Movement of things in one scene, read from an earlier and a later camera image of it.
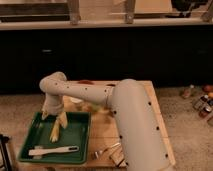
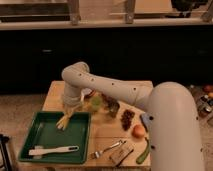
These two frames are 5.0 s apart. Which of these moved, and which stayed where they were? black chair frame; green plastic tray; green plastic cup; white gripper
Moved: white gripper
Stayed: green plastic tray; green plastic cup; black chair frame
